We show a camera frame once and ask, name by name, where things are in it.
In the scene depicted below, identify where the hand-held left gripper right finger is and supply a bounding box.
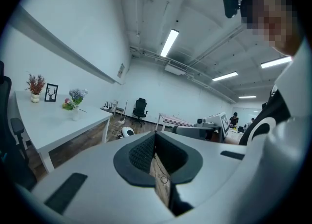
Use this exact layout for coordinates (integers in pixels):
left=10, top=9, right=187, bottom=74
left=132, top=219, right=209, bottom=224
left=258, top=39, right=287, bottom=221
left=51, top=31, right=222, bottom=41
left=155, top=131, right=247, bottom=217

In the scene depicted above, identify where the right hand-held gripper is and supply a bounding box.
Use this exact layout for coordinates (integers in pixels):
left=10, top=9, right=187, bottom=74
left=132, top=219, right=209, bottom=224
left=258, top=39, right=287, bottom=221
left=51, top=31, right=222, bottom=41
left=172, top=112, right=230, bottom=143

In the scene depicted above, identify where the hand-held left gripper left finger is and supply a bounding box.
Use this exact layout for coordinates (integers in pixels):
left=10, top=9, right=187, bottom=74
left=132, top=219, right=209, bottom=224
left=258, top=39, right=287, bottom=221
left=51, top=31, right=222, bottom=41
left=31, top=131, right=176, bottom=224

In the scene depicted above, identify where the pink flower bouquet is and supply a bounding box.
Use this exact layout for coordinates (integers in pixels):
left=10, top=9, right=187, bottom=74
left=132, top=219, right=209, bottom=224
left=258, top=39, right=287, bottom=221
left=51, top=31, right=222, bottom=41
left=61, top=98, right=88, bottom=113

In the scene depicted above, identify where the blue flower bouquet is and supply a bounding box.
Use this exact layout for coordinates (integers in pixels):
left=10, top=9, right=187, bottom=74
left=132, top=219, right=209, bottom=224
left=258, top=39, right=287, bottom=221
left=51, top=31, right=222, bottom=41
left=68, top=88, right=89, bottom=108

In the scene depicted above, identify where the checked cloth table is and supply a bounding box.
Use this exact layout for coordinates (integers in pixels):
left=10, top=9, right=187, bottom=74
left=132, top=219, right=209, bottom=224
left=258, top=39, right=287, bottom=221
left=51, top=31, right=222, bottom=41
left=157, top=112, right=196, bottom=131

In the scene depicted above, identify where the black office chair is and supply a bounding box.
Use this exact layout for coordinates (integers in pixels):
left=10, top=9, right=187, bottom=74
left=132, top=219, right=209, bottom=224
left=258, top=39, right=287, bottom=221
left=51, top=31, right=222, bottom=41
left=132, top=97, right=149, bottom=128
left=0, top=61, right=38, bottom=191

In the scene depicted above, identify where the white round floor device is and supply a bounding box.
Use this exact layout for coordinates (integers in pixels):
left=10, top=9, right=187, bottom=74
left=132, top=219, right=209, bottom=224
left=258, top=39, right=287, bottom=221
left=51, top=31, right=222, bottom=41
left=121, top=125, right=136, bottom=138

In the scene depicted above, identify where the white ceiling air conditioner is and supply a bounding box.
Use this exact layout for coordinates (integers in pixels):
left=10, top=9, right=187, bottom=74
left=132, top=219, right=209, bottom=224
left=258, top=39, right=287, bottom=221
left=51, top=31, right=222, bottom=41
left=164, top=61, right=189, bottom=76

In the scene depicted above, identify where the mop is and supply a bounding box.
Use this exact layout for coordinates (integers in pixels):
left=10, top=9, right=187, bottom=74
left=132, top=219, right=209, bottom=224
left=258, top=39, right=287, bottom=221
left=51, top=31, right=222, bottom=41
left=118, top=99, right=129, bottom=124

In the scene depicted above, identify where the wooden stool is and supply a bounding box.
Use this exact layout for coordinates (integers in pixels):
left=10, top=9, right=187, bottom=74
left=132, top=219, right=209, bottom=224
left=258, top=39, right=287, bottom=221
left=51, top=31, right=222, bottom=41
left=112, top=100, right=125, bottom=117

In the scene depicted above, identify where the person's black printed shirt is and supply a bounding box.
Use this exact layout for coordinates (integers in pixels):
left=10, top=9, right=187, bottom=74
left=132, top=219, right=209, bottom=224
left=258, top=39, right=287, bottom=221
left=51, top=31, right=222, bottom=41
left=238, top=88, right=292, bottom=146

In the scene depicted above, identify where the black framed deer picture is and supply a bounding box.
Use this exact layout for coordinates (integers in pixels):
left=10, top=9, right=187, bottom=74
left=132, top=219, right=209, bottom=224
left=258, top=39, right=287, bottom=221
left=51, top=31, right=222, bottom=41
left=44, top=83, right=59, bottom=102

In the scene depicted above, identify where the orange plant in white pot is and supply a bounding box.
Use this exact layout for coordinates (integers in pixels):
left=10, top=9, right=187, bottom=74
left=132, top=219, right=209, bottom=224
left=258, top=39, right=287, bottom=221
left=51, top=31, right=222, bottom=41
left=25, top=73, right=46, bottom=103

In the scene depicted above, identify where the person's head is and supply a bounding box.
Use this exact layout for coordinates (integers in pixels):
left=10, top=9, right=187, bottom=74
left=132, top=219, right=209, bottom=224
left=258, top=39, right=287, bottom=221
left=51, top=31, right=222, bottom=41
left=240, top=0, right=303, bottom=57

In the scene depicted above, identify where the thin black floor cable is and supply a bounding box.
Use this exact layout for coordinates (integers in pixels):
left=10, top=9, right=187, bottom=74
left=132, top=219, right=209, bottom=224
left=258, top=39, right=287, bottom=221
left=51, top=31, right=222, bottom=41
left=152, top=153, right=170, bottom=185

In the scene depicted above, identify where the black head-worn camera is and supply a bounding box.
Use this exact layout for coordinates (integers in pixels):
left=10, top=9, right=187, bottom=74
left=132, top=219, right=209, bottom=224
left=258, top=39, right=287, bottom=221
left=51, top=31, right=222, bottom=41
left=222, top=0, right=241, bottom=19

